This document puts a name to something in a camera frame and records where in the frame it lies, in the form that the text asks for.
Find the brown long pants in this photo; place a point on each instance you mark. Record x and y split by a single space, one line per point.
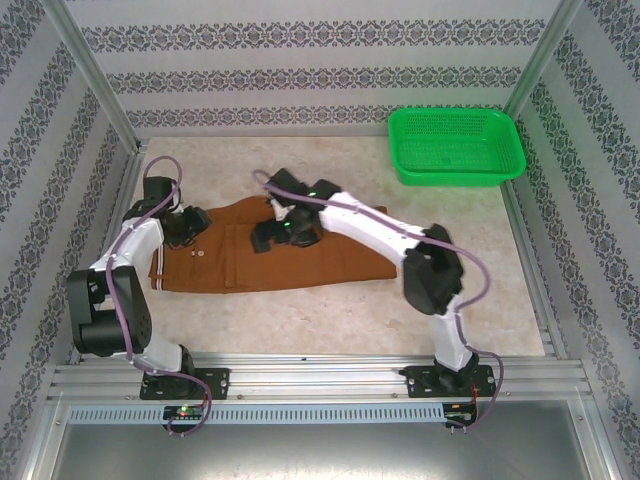
325 265

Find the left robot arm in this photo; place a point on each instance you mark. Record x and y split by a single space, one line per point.
107 320

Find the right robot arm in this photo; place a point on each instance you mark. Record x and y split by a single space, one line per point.
380 230

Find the left circuit board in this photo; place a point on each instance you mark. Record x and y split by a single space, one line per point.
182 412

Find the circuit board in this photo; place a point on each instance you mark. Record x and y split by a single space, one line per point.
182 412
460 411

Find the green plastic basket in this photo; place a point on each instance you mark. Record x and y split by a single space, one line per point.
455 150

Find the grey metal sheet panel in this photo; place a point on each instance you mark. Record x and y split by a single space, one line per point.
320 452

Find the right circuit board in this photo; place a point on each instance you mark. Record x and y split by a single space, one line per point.
460 411

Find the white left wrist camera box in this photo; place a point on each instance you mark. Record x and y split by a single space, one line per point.
176 201

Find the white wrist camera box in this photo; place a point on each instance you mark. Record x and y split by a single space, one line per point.
176 201
280 206

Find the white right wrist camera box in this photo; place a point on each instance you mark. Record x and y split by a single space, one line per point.
280 206

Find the aluminium mounting rail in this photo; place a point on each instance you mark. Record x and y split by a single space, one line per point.
320 375

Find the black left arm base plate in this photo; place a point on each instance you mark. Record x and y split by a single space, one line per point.
217 382

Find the aluminium frame post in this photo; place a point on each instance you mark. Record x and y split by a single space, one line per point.
542 55
100 75

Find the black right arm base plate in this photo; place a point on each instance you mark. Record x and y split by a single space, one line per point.
420 382

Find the aluminium side rail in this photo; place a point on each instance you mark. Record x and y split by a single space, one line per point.
527 240

